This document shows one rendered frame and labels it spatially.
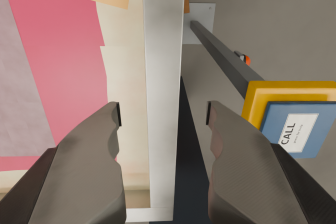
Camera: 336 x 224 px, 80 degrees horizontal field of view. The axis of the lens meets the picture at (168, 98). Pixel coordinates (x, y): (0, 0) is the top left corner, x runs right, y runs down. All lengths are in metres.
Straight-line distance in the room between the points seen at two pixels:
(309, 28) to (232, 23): 0.46
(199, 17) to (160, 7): 1.01
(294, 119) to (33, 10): 0.34
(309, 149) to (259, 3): 1.03
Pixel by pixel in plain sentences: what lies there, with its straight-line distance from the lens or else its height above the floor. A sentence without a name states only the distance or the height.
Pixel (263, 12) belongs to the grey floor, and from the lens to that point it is 1.33.
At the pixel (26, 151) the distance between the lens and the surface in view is 0.38.
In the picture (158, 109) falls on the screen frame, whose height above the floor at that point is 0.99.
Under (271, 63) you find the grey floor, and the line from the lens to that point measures 1.45.
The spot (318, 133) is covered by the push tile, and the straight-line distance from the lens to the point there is 0.37.
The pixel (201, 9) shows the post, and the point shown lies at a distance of 1.21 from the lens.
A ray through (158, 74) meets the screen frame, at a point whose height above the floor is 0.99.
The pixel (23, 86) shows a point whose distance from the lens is 0.31.
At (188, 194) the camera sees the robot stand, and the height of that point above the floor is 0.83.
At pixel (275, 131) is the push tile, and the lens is 0.33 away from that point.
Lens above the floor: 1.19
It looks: 61 degrees down
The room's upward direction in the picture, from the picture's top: 175 degrees clockwise
